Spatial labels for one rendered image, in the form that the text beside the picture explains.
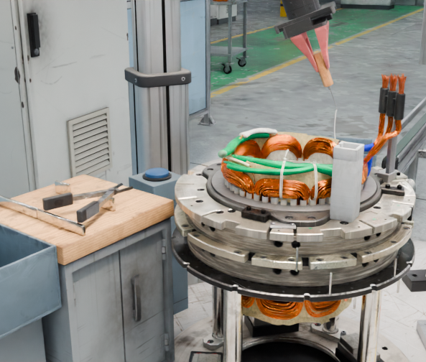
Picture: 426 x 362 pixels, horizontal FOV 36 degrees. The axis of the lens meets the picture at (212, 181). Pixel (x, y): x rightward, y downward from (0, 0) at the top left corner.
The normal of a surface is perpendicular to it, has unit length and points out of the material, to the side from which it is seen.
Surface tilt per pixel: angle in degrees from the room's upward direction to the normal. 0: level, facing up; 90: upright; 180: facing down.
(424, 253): 0
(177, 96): 90
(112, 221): 0
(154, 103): 90
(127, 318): 90
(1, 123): 90
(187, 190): 0
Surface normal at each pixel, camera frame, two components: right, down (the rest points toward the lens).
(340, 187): -0.48, 0.29
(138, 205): 0.00, -0.94
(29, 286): 0.79, 0.20
